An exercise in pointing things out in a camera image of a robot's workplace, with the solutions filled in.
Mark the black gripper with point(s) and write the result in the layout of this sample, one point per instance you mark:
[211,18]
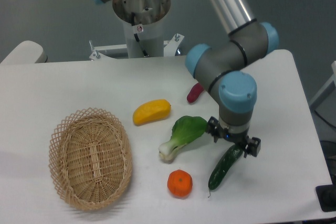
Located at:
[253,145]

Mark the dark green cucumber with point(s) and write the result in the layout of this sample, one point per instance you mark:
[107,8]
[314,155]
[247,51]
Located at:
[228,159]

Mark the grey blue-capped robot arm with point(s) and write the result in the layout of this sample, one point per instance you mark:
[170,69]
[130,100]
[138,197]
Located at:
[219,72]

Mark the green bok choy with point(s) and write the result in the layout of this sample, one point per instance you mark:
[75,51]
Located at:
[185,130]

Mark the purple sweet potato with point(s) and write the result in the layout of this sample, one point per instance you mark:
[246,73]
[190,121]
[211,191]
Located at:
[194,93]

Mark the orange tangerine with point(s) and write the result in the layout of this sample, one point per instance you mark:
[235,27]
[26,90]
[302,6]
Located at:
[180,183]

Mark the yellow mango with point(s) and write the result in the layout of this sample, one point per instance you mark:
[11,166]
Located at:
[151,111]

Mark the black device at table edge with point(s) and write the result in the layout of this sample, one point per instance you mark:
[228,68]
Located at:
[326,197]

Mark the oval wicker basket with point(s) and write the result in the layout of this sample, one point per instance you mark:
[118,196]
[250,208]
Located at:
[90,159]

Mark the white chair armrest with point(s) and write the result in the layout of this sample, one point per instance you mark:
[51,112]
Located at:
[27,52]

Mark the white furniture frame right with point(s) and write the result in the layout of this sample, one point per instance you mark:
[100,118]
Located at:
[327,88]

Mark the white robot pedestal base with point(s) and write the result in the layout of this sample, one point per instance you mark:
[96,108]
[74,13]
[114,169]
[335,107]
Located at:
[143,28]

